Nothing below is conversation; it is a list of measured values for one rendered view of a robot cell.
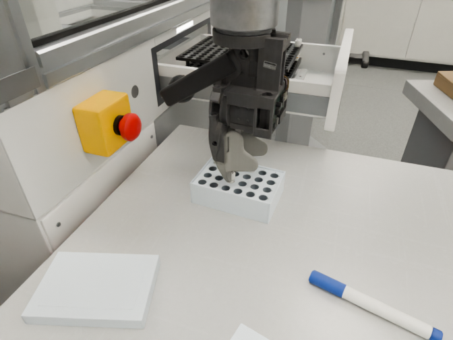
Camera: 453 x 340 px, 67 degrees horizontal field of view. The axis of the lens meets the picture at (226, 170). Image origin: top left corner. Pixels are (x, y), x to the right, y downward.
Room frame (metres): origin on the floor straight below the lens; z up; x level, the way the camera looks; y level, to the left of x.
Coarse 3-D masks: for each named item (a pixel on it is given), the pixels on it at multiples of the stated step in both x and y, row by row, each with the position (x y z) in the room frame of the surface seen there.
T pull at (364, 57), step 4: (364, 52) 0.66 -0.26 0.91; (368, 52) 0.66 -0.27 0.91; (352, 56) 0.64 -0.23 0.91; (356, 56) 0.64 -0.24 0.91; (360, 56) 0.64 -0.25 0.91; (364, 56) 0.64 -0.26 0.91; (368, 56) 0.64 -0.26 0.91; (352, 60) 0.63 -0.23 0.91; (356, 60) 0.63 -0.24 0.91; (360, 60) 0.63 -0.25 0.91; (364, 60) 0.61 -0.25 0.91; (368, 60) 0.61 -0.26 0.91; (364, 64) 0.61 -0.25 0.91; (368, 64) 0.60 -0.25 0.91
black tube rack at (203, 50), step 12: (192, 48) 0.74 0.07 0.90; (204, 48) 0.74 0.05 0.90; (216, 48) 0.73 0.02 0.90; (228, 48) 0.73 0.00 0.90; (288, 48) 0.73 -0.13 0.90; (180, 60) 0.67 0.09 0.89; (192, 60) 0.66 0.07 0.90; (204, 60) 0.65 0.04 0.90; (300, 60) 0.75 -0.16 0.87; (288, 72) 0.67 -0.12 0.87
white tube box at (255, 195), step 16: (208, 160) 0.46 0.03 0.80; (208, 176) 0.43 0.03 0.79; (240, 176) 0.42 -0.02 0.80; (256, 176) 0.42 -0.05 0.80; (272, 176) 0.43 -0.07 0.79; (192, 192) 0.40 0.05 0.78; (208, 192) 0.39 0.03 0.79; (224, 192) 0.38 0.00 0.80; (240, 192) 0.39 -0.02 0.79; (256, 192) 0.38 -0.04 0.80; (272, 192) 0.38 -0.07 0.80; (224, 208) 0.38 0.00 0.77; (240, 208) 0.37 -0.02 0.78; (256, 208) 0.36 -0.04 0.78; (272, 208) 0.37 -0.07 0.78
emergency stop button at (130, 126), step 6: (126, 114) 0.43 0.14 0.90; (132, 114) 0.43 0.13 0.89; (126, 120) 0.42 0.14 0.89; (132, 120) 0.42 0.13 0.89; (138, 120) 0.43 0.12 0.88; (120, 126) 0.41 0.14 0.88; (126, 126) 0.41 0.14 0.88; (132, 126) 0.42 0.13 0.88; (138, 126) 0.43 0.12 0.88; (120, 132) 0.41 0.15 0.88; (126, 132) 0.41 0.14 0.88; (132, 132) 0.42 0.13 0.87; (138, 132) 0.43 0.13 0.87; (126, 138) 0.41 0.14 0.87; (132, 138) 0.42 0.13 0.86
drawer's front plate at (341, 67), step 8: (344, 32) 0.75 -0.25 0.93; (352, 32) 0.75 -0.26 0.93; (344, 40) 0.68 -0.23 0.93; (344, 48) 0.63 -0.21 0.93; (344, 56) 0.58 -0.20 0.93; (336, 64) 0.54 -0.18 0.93; (344, 64) 0.54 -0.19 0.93; (336, 72) 0.52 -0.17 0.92; (344, 72) 0.52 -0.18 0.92; (336, 80) 0.52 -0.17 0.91; (336, 88) 0.52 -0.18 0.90; (336, 96) 0.52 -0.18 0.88; (328, 104) 0.52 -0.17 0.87; (336, 104) 0.51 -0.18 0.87; (328, 112) 0.52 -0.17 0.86; (336, 112) 0.51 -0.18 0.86; (328, 120) 0.52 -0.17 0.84; (328, 128) 0.52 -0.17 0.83
